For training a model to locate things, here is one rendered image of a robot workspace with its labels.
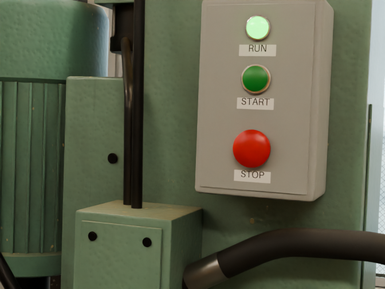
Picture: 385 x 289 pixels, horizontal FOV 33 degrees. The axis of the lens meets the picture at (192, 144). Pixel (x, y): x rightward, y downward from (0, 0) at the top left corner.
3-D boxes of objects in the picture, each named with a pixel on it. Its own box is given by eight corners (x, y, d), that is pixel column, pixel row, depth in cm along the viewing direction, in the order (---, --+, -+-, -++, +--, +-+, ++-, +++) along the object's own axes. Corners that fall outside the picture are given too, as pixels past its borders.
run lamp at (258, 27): (245, 40, 52) (246, 15, 52) (270, 40, 51) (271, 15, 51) (243, 39, 51) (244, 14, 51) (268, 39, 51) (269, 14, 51)
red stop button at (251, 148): (234, 166, 53) (235, 128, 53) (270, 168, 52) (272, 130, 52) (230, 166, 52) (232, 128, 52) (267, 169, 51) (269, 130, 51)
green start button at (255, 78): (240, 93, 52) (242, 63, 52) (270, 94, 52) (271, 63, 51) (238, 93, 52) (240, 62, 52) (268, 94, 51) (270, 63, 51)
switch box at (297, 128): (215, 186, 60) (222, 9, 59) (325, 194, 56) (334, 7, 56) (192, 193, 54) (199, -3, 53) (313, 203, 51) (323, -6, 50)
